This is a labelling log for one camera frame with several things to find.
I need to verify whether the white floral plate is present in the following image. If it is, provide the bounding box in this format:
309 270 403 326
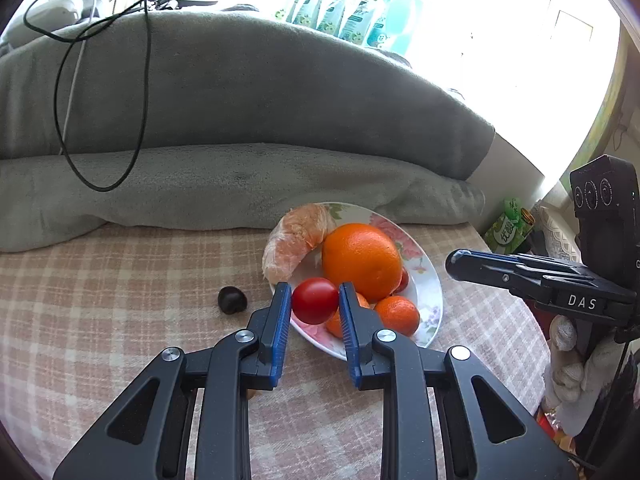
269 202 445 361

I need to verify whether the red packet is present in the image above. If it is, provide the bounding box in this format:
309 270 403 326
537 410 576 453

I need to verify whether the peeled pomelo segment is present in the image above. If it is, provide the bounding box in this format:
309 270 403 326
262 203 337 283

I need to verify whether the white appliance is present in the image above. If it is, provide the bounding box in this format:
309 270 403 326
10 0 112 27

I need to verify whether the small red tomato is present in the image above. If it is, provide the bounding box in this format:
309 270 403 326
291 278 340 325

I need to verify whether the pink plaid bed sheet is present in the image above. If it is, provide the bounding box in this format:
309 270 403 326
0 220 551 480

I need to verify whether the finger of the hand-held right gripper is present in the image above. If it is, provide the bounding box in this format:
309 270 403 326
446 249 562 302
470 252 601 279

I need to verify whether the black cable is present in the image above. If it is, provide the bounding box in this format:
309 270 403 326
22 0 177 192

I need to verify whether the dark grey blanket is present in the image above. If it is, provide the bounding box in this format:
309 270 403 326
0 7 496 181

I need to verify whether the white patterned bag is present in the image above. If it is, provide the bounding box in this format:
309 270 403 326
535 204 583 263

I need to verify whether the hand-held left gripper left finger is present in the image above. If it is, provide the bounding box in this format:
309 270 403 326
52 281 292 480

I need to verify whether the small orange mandarin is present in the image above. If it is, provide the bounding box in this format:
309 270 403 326
325 292 371 339
374 295 420 337

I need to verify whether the large orange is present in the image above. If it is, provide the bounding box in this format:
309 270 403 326
321 223 404 303

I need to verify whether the white cable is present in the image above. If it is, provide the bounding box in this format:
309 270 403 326
59 0 99 157

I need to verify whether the person's right hand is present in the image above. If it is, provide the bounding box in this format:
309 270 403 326
542 314 627 436

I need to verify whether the dark brown chestnut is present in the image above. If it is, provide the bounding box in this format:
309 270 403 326
217 286 249 316

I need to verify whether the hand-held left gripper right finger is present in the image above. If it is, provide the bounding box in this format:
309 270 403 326
338 282 576 480

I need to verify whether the green drink carton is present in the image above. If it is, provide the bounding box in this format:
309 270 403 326
487 197 536 256

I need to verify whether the light grey fleece blanket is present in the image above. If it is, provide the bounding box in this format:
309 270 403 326
0 142 486 253

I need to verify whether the row of green packets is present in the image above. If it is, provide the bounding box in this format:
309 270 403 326
275 0 426 48

